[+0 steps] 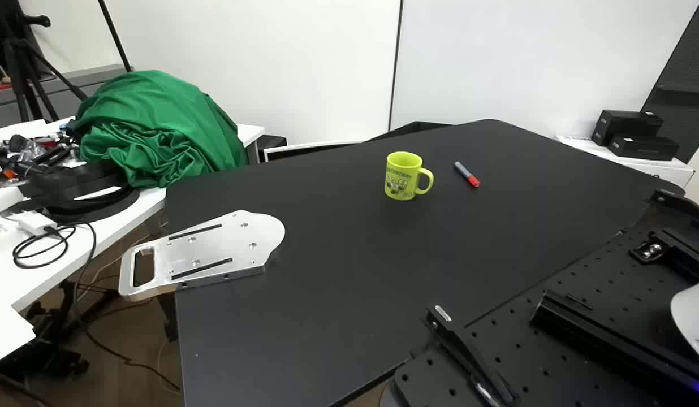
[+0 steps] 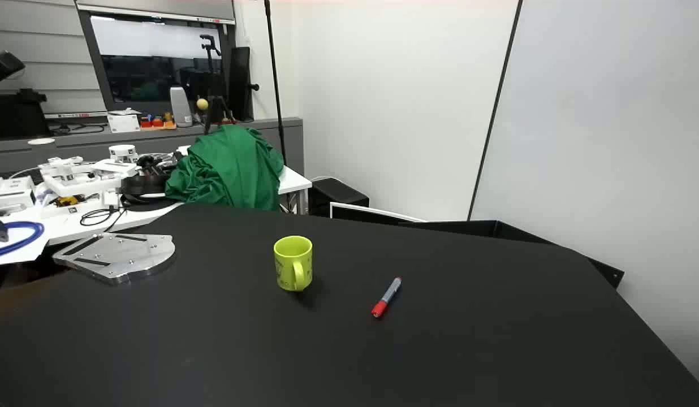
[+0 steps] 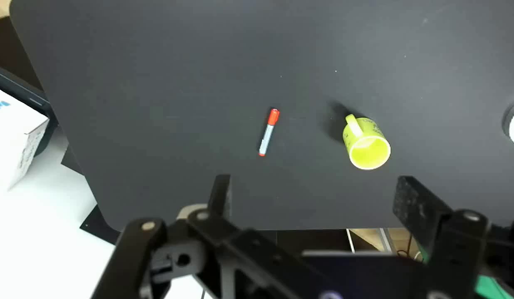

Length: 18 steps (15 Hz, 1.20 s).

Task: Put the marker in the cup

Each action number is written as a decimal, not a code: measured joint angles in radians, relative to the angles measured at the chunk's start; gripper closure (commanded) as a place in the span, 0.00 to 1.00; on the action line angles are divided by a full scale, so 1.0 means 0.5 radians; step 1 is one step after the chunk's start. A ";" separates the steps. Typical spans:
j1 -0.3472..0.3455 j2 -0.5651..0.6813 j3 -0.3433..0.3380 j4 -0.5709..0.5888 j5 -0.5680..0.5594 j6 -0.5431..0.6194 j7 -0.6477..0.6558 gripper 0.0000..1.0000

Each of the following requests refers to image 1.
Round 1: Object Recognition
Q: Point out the red-capped marker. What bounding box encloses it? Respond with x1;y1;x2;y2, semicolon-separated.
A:
453;161;481;191

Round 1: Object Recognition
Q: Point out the yellow-green mug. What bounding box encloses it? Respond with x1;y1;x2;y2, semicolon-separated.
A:
384;152;435;201

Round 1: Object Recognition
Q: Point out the silver metal mounting plate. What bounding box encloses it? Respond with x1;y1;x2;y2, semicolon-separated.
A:
118;210;284;302

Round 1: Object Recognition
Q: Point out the green cloth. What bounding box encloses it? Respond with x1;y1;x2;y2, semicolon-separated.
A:
69;71;246;187

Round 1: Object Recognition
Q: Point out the black round headset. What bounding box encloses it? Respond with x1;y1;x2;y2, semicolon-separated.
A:
21;161;141;225

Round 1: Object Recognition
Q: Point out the black perforated breadboard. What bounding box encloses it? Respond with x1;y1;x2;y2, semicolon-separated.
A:
392;222;699;407

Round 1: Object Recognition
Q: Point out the black box on shelf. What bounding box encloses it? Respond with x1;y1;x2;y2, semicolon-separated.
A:
591;111;678;161

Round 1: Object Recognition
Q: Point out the white side table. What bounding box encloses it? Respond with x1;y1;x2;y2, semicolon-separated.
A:
0;121;267;372

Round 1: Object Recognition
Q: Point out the black tripod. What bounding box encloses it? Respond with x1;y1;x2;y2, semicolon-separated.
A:
0;0;86;121

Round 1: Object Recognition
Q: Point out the black rail on breadboard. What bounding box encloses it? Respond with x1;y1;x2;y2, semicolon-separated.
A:
532;291;699;406

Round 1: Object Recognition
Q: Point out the black cable loop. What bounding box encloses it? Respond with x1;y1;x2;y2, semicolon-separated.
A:
12;222;99;271

